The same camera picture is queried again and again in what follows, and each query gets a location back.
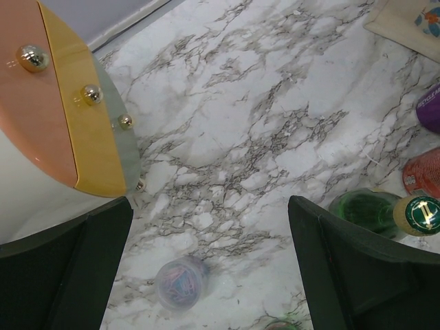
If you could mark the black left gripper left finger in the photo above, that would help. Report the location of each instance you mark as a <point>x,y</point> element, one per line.
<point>61,278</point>

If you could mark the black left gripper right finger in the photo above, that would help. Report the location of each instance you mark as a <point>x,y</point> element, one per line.
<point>356,279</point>

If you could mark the red soda can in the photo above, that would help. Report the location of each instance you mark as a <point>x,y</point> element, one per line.
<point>420,175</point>

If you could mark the purple soda can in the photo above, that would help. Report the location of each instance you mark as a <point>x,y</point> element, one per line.
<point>428,110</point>

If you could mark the beige canvas tote bag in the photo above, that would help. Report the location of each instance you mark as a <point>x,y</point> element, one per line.
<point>411,23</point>

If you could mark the green glass bottle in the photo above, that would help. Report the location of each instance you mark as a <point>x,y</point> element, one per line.
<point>387,214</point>
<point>281,324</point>

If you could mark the clear tub of paper clips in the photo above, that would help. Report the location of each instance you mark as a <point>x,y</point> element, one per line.
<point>181,283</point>

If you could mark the round cream drawer cabinet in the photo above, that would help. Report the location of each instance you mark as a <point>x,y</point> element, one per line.
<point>68,143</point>

